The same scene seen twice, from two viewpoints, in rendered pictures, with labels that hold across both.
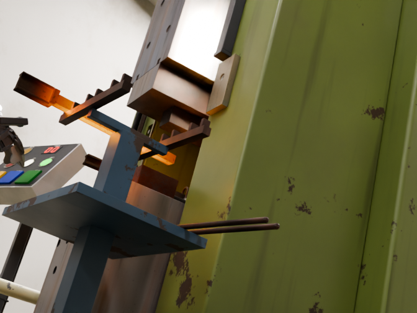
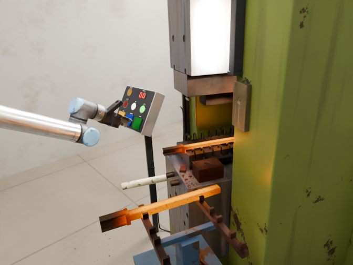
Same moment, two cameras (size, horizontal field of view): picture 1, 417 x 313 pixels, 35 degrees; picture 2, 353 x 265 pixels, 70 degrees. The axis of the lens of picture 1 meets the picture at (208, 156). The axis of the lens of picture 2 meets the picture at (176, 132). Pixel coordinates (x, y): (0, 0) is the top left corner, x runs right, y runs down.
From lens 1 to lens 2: 1.40 m
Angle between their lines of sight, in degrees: 45
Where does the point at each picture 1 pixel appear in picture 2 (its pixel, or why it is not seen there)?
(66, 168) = (154, 110)
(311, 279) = (324, 231)
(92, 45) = not seen: outside the picture
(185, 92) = (211, 85)
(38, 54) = not seen: outside the picture
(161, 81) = (192, 88)
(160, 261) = (225, 213)
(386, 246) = not seen: outside the picture
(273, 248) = (299, 232)
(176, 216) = (228, 189)
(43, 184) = (146, 128)
